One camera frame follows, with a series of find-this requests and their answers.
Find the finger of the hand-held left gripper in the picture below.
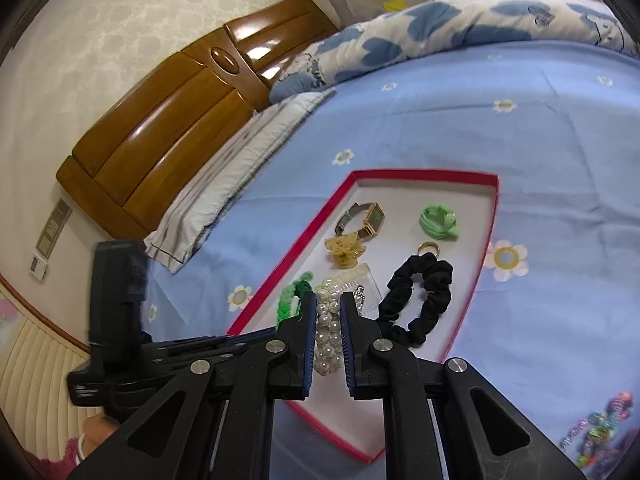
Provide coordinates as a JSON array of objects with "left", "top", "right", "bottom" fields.
[
  {"left": 150, "top": 329, "right": 279, "bottom": 351},
  {"left": 165, "top": 346, "right": 262, "bottom": 364}
]

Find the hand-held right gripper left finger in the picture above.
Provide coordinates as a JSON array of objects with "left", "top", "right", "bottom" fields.
[{"left": 67, "top": 291, "right": 319, "bottom": 480}]

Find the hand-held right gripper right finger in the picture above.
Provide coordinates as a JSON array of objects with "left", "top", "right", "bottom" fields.
[{"left": 340, "top": 291, "right": 588, "bottom": 480}]

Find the pearl bracelet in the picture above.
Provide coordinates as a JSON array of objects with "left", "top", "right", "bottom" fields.
[{"left": 312, "top": 275, "right": 351, "bottom": 376}]

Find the neon green chain bracelet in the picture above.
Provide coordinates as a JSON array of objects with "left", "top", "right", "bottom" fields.
[{"left": 276, "top": 270, "right": 315, "bottom": 326}]

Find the clear hair comb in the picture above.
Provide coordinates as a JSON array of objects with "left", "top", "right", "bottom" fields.
[{"left": 340, "top": 263, "right": 385, "bottom": 318}]

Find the yellow hair claw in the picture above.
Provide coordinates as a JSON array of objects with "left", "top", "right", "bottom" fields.
[{"left": 325, "top": 231, "right": 372, "bottom": 268}]

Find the black scrunchie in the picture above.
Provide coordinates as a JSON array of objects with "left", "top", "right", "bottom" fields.
[{"left": 376, "top": 254, "right": 454, "bottom": 348}]

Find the square-faced wristwatch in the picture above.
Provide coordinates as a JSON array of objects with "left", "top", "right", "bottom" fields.
[{"left": 334, "top": 202, "right": 385, "bottom": 240}]

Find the green knotted hair tie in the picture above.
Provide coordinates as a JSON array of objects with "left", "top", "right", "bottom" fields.
[{"left": 419, "top": 203, "right": 460, "bottom": 241}]

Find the red cardboard box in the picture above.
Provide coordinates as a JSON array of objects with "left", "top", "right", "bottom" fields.
[{"left": 226, "top": 170, "right": 501, "bottom": 463}]

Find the person's left forearm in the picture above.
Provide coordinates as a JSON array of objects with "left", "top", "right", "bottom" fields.
[{"left": 20, "top": 434, "right": 86, "bottom": 480}]

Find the person's left hand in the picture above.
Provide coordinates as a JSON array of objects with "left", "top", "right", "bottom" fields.
[{"left": 81, "top": 417, "right": 122, "bottom": 461}]

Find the beige ribbed panel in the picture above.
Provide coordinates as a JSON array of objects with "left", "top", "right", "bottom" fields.
[{"left": 0, "top": 310, "right": 92, "bottom": 438}]

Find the striped white pillow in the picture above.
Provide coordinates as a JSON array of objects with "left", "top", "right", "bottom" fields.
[{"left": 144, "top": 87, "right": 337, "bottom": 275}]

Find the wooden headboard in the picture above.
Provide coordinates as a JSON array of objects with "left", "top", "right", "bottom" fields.
[{"left": 56, "top": 0, "right": 346, "bottom": 241}]

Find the colourful bead charm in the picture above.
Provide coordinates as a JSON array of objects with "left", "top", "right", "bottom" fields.
[{"left": 602, "top": 392, "right": 635, "bottom": 425}]

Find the white duvet with blue hearts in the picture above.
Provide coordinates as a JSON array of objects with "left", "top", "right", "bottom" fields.
[{"left": 270, "top": 0, "right": 640, "bottom": 103}]

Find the wall switch panel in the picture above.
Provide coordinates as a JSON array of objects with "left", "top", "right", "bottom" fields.
[{"left": 31, "top": 197, "right": 74, "bottom": 281}]

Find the colourful glass bead bracelet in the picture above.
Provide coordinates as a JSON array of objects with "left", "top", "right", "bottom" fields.
[{"left": 560, "top": 407, "right": 618, "bottom": 456}]

